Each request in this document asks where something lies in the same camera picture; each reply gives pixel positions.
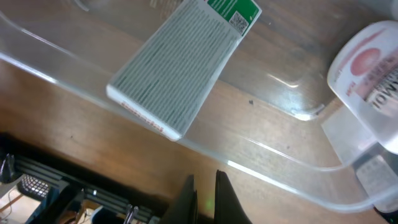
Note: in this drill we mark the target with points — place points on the clear plastic container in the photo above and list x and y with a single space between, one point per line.
271 114

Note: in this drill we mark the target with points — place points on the white spray bottle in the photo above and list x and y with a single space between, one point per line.
363 76

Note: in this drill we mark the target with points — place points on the white green medicine box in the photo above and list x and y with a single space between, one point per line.
169 78

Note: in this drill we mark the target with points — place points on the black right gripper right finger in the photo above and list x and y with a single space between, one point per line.
228 209

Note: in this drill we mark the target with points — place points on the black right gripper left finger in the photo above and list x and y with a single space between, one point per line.
184 209

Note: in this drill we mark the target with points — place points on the dark bottle white cap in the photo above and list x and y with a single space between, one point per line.
376 176

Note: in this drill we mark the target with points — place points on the black keyboard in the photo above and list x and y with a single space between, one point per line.
33 188

